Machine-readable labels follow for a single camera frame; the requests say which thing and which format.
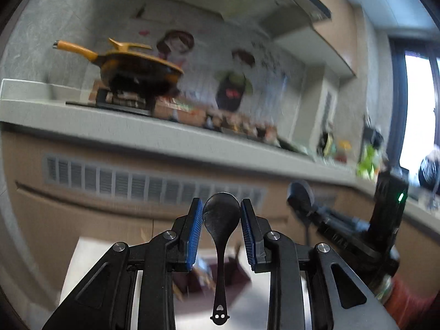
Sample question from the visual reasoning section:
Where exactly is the green plastic item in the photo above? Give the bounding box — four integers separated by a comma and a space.
356, 142, 382, 179

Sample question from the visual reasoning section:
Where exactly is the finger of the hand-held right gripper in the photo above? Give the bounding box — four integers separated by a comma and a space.
311, 203, 372, 248

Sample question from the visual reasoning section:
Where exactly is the window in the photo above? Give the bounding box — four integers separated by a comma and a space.
388, 36, 440, 179

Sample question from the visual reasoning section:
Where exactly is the wall poster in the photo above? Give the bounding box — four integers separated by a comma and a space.
137, 27, 293, 128

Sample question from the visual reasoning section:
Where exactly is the dark round object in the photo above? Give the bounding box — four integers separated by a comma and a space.
417, 148, 440, 198

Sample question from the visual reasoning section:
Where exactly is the wooden kitchen counter cabinet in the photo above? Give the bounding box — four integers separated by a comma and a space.
0, 77, 440, 317

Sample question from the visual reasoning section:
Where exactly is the grey range hood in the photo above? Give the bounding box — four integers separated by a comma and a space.
220, 0, 332, 40

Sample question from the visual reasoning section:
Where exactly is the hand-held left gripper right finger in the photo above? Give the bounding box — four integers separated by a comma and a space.
240, 197, 399, 330

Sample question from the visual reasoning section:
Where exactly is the beige upper cabinet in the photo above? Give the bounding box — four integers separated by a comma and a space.
275, 0, 358, 76

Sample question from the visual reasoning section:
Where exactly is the long grey vent grille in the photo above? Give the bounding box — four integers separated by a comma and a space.
43, 155, 267, 210

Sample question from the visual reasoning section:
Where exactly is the purple plastic utensil holder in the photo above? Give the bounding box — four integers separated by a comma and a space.
174, 244, 253, 299

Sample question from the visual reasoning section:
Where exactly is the black spoon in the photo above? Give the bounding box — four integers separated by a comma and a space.
203, 192, 240, 325

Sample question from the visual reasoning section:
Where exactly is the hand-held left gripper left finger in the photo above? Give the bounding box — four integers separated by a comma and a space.
41, 197, 203, 330

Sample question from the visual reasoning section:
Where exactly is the row of small jars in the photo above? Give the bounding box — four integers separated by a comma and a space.
203, 112, 281, 145

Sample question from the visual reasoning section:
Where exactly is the yellow frying pan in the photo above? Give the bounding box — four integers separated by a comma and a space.
53, 38, 184, 93

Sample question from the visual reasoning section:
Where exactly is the gas stove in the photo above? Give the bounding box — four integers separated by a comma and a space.
65, 89, 179, 117

